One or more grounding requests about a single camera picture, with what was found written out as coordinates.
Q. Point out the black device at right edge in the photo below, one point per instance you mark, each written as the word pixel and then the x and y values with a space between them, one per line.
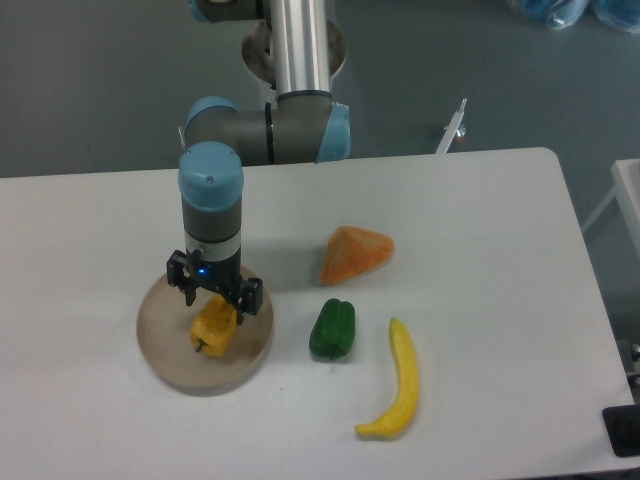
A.
pixel 622 426

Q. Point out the yellow bell pepper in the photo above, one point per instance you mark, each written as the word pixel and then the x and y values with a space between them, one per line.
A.
pixel 213 328

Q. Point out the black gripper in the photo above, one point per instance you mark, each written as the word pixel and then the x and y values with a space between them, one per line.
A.
pixel 189 271

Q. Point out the orange triangular food piece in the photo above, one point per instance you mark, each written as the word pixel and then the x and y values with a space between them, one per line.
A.
pixel 353 251

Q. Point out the blue plastic bag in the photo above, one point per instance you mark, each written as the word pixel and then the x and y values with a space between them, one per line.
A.
pixel 550 14
pixel 621 15

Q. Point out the green bell pepper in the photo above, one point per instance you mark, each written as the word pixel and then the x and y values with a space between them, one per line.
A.
pixel 333 333

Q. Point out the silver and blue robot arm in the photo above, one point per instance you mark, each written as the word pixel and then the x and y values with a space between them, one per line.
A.
pixel 303 124

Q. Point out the white side table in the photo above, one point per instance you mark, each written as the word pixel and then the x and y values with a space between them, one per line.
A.
pixel 611 234

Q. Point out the yellow banana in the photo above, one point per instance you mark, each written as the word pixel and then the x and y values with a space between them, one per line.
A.
pixel 401 412

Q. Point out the beige round plate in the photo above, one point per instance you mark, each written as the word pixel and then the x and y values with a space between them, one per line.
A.
pixel 163 334

